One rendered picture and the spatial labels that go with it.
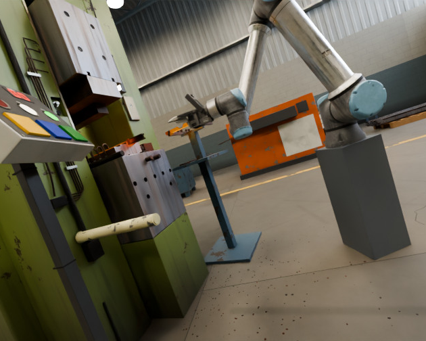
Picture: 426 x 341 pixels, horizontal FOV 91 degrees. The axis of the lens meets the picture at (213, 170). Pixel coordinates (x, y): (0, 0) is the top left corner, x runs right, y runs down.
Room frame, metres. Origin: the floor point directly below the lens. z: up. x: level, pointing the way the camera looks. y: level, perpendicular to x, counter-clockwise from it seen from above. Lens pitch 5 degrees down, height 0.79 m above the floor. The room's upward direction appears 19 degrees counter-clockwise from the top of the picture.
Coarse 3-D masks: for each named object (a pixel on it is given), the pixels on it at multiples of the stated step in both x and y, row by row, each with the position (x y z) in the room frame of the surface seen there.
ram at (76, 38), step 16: (48, 0) 1.07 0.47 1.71; (32, 16) 1.12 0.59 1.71; (48, 16) 1.09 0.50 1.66; (64, 16) 1.12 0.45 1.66; (80, 16) 1.22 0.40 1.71; (48, 32) 1.10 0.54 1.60; (64, 32) 1.09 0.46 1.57; (80, 32) 1.18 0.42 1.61; (96, 32) 1.29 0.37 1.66; (48, 48) 1.12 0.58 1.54; (64, 48) 1.08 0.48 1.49; (80, 48) 1.15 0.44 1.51; (96, 48) 1.25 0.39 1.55; (64, 64) 1.09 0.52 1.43; (80, 64) 1.11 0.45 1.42; (96, 64) 1.21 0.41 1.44; (112, 64) 1.33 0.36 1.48; (64, 80) 1.11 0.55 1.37; (112, 80) 1.30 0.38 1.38
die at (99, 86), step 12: (84, 84) 1.13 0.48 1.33; (96, 84) 1.16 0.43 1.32; (108, 84) 1.24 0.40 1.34; (72, 96) 1.17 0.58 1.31; (84, 96) 1.14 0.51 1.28; (96, 96) 1.17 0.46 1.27; (108, 96) 1.22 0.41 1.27; (120, 96) 1.30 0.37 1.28; (72, 108) 1.22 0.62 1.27; (84, 108) 1.27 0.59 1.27
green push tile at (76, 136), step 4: (60, 128) 0.73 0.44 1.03; (64, 128) 0.73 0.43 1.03; (68, 128) 0.76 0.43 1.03; (72, 128) 0.80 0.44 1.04; (68, 132) 0.73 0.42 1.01; (72, 132) 0.76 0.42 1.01; (76, 132) 0.79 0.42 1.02; (72, 136) 0.73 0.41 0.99; (76, 136) 0.75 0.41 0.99; (80, 136) 0.78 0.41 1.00; (76, 140) 0.73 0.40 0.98; (80, 140) 0.75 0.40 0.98; (84, 140) 0.78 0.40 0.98
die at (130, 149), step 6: (126, 144) 1.21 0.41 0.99; (138, 144) 1.29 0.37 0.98; (108, 150) 1.13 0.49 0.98; (114, 150) 1.12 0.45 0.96; (120, 150) 1.15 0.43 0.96; (126, 150) 1.19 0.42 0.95; (132, 150) 1.23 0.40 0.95; (138, 150) 1.27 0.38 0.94; (96, 156) 1.17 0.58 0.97; (102, 156) 1.16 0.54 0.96
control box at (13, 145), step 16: (0, 96) 0.61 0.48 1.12; (16, 96) 0.69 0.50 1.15; (32, 96) 0.81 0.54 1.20; (0, 112) 0.53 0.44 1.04; (16, 112) 0.59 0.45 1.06; (0, 128) 0.50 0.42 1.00; (16, 128) 0.52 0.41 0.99; (0, 144) 0.50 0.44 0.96; (16, 144) 0.50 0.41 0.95; (32, 144) 0.54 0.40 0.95; (48, 144) 0.59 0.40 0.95; (64, 144) 0.65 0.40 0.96; (80, 144) 0.74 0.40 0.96; (0, 160) 0.49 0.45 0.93; (16, 160) 0.53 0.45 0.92; (32, 160) 0.58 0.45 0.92; (48, 160) 0.64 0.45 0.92; (64, 160) 0.72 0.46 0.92; (80, 160) 0.82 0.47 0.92
